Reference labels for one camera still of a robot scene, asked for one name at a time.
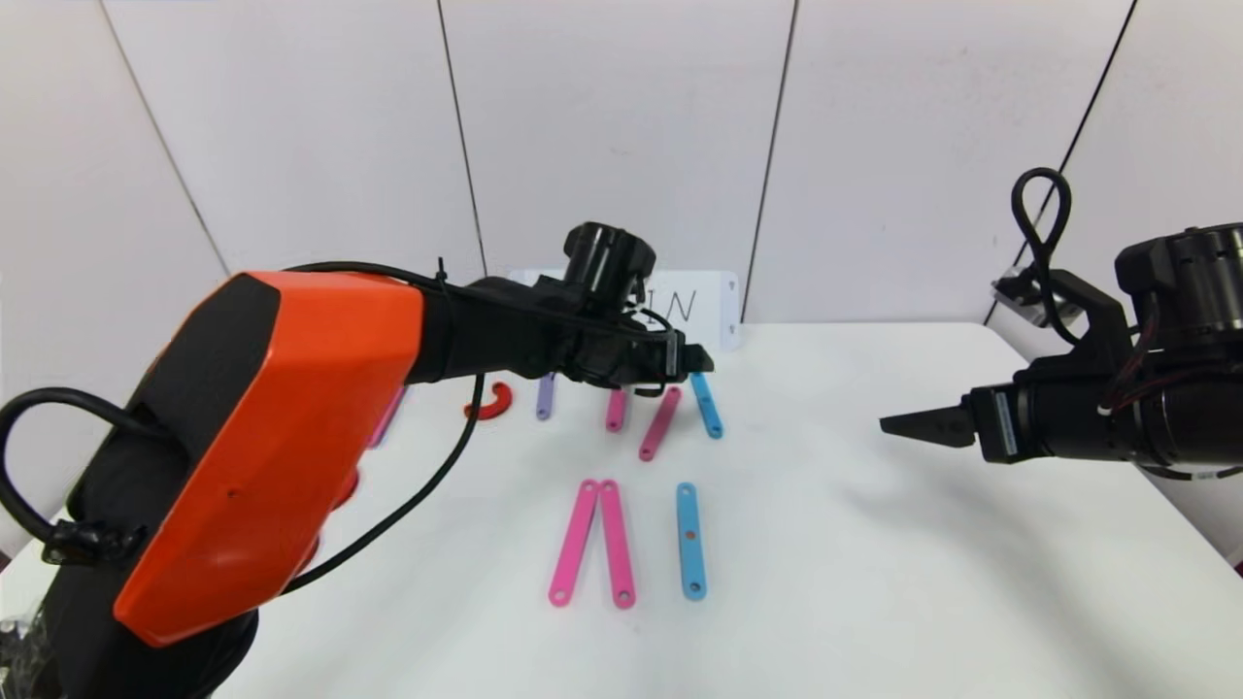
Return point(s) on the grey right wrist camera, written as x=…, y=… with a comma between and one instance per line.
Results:
x=1015, y=291

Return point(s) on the short blue bar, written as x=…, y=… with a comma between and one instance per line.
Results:
x=709, y=410

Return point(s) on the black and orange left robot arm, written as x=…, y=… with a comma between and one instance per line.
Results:
x=272, y=437

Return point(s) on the long pink bar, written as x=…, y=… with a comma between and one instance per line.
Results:
x=660, y=423
x=618, y=544
x=575, y=542
x=390, y=417

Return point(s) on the white BRAIN word card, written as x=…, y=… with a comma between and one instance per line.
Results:
x=714, y=311

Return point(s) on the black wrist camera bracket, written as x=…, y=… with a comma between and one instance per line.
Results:
x=1097, y=316

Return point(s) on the short pink bar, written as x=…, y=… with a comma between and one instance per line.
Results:
x=616, y=413

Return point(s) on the small red curved piece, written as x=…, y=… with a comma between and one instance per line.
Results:
x=501, y=400

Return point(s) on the light blue bar orange hole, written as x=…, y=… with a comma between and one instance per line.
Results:
x=690, y=515

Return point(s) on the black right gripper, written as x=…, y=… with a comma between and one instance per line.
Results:
x=1000, y=425

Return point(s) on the clear plastic wrap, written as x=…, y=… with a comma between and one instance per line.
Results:
x=19, y=660

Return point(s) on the short purple bar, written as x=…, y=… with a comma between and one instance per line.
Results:
x=545, y=403

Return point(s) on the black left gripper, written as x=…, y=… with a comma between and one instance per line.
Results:
x=668, y=357

